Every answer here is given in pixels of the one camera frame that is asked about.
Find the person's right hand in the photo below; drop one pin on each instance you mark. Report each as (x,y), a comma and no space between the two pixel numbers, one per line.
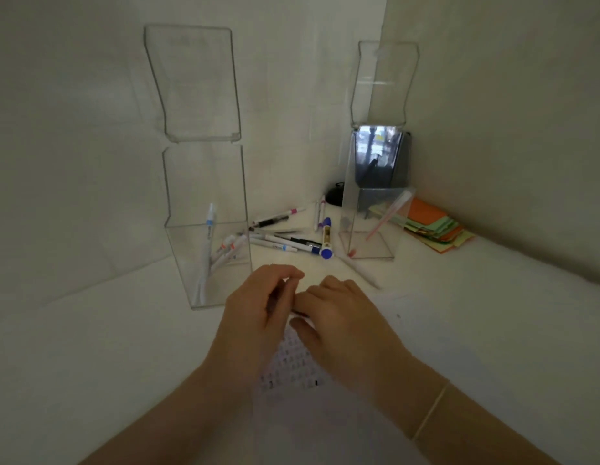
(358,343)

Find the white pen orange clip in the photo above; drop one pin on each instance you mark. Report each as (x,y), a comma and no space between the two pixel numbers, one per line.
(236,245)

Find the white pen light blue band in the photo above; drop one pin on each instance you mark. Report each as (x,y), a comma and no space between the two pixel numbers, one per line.
(205,256)

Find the white paper sheet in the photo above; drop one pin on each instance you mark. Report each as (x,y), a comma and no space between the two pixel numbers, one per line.
(339,431)

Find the person's left hand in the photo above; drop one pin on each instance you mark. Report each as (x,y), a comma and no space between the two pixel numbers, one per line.
(251,334)

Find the stack of coloured sticky notes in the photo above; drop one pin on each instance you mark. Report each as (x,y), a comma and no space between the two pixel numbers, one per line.
(435,222)

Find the clear acrylic box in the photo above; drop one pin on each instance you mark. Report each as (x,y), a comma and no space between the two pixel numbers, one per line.
(203,179)
(382,82)

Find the black bag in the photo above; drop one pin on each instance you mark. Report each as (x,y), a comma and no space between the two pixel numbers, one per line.
(335,194)

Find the pile of assorted pens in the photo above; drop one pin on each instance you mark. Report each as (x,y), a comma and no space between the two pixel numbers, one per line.
(290,244)

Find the person's left forearm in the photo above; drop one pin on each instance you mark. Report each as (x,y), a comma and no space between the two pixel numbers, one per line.
(174,426)

